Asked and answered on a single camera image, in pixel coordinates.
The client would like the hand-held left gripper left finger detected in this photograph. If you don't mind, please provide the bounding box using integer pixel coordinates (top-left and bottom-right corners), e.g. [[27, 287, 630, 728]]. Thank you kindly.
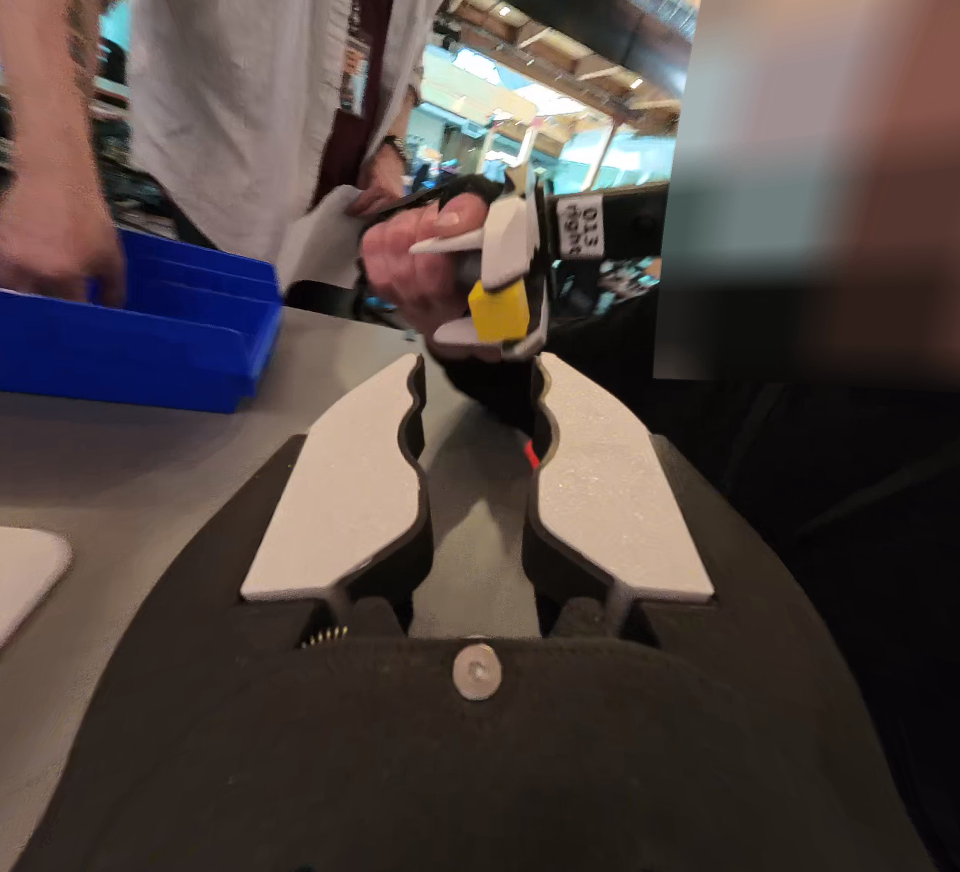
[[238, 351, 436, 622]]

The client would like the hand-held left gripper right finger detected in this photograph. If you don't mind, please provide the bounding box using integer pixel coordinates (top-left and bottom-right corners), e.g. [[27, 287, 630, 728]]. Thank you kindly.
[[521, 351, 717, 637]]

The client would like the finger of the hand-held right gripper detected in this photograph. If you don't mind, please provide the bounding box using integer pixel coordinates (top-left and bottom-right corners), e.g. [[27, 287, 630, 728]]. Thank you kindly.
[[478, 199, 543, 292], [429, 319, 543, 363]]

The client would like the yellow wooden cube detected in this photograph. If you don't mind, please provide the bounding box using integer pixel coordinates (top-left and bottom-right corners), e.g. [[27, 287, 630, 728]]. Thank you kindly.
[[467, 281, 531, 346]]

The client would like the blue plastic bin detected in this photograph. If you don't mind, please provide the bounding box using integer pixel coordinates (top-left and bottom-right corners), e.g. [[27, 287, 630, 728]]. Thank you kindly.
[[0, 227, 285, 414]]

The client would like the person's right hand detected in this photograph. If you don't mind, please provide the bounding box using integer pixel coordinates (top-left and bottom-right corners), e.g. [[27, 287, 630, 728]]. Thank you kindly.
[[360, 195, 489, 363]]

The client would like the wooden document stand white base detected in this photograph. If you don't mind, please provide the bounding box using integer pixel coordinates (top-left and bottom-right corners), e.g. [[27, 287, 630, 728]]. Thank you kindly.
[[0, 527, 74, 652]]

